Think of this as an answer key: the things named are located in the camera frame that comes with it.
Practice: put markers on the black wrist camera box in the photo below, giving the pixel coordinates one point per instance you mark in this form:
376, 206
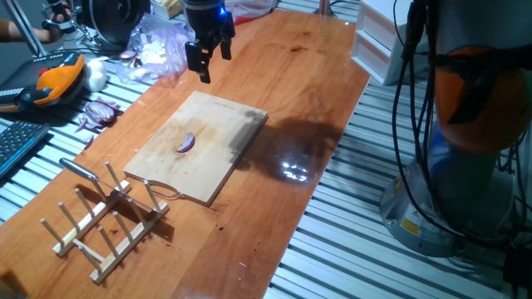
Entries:
230, 29

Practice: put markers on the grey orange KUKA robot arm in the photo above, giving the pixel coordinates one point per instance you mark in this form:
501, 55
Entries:
478, 104

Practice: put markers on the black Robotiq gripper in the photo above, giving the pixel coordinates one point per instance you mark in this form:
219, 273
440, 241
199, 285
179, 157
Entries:
205, 21

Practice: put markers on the small red onion peel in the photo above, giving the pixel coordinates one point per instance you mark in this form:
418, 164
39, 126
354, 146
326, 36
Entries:
89, 142

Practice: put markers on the wooden cutting board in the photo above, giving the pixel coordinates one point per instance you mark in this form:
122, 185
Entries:
199, 145

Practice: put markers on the grey slanted metal bar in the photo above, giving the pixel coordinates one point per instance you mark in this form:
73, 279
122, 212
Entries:
25, 27

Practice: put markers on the aluminium frame post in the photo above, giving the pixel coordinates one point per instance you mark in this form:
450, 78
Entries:
325, 7

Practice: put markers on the black filament spool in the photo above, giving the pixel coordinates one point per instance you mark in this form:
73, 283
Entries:
112, 21

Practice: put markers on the yellow white small box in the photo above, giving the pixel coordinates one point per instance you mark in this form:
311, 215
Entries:
166, 6

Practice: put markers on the orange black teach pendant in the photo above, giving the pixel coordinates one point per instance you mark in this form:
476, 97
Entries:
54, 81

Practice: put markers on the white shopping bag red print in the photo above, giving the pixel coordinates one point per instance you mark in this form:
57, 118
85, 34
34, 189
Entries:
249, 10

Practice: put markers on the person's bare hand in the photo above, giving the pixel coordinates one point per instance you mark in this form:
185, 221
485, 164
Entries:
56, 29

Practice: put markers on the steel cleaver knife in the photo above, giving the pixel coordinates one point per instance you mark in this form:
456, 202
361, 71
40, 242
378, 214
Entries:
77, 168

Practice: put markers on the black computer keyboard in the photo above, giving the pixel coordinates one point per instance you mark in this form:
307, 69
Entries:
16, 143

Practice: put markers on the red onion wedge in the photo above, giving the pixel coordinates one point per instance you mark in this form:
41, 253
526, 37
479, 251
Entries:
187, 143

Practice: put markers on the white plastic drawer box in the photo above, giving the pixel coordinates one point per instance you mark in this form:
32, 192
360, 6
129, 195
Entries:
382, 41

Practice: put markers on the clear plastic bag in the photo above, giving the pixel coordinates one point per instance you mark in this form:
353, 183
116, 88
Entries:
158, 45

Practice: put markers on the person's forearm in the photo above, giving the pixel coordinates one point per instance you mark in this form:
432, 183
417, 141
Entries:
23, 32

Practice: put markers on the wooden peg dish rack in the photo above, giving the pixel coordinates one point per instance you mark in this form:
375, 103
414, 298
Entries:
129, 245

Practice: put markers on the white garlic bulb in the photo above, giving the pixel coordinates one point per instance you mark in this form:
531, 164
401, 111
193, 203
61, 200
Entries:
96, 76

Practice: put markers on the red onion peel pile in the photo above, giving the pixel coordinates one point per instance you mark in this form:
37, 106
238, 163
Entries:
99, 112

